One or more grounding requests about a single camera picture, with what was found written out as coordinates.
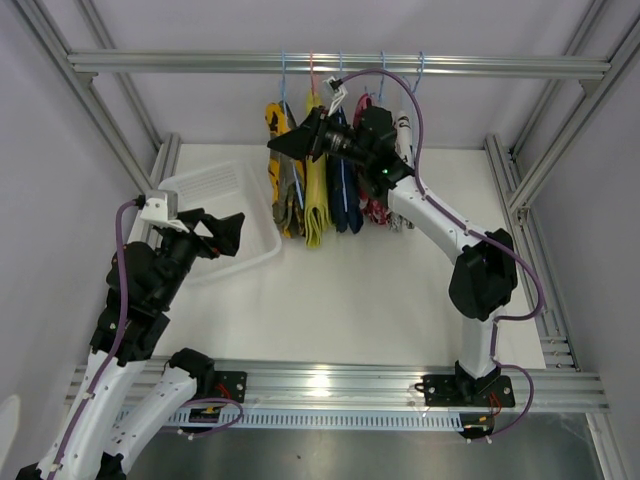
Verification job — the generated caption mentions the pink camouflage trousers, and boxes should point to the pink camouflage trousers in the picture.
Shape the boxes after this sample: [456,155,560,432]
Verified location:
[353,93,395,225]

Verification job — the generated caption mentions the white newspaper print trousers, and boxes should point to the white newspaper print trousers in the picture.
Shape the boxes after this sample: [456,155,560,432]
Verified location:
[388,110,415,233]

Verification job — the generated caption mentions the aluminium hanging rail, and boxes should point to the aluminium hanging rail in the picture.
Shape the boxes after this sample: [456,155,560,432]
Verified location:
[67,49,612,80]

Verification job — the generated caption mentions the front aluminium mounting rail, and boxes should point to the front aluminium mounting rail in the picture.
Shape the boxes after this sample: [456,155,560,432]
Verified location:
[64,362,612,414]

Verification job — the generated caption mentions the white plastic basket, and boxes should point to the white plastic basket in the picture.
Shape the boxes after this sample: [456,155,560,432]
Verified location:
[159,161,282,285]

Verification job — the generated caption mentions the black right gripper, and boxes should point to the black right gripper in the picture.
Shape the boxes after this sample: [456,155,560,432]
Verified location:
[267,105,372,167]

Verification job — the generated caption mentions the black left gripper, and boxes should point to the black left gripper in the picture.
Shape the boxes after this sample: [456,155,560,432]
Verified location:
[155,207,244,307]

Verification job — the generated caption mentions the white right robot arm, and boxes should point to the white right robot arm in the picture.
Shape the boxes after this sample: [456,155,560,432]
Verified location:
[267,107,517,405]

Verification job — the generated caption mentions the slotted cable duct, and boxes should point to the slotted cable duct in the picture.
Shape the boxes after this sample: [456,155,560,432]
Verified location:
[114,405,466,432]

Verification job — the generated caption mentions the yellow grey camouflage trousers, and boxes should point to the yellow grey camouflage trousers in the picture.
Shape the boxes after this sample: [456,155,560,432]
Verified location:
[265,102,305,238]

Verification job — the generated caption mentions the lime green trousers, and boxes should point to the lime green trousers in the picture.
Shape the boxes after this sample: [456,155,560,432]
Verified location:
[303,89,333,248]

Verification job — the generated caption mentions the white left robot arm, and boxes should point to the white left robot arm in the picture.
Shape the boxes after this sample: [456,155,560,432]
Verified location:
[17,209,245,479]

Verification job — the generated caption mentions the dark blue denim trousers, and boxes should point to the dark blue denim trousers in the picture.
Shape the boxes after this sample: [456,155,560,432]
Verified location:
[327,108,365,235]

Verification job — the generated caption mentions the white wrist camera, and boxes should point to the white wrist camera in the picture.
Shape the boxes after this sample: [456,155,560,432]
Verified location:
[140,190,189,233]
[323,76,348,116]

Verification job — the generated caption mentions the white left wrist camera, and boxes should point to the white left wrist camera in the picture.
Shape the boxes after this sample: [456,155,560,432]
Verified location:
[140,190,189,233]

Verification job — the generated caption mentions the pink wire hanger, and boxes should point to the pink wire hanger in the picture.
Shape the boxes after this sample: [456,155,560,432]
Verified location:
[306,51,322,110]

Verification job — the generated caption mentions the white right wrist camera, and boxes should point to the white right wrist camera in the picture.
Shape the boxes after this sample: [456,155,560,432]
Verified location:
[323,76,348,116]

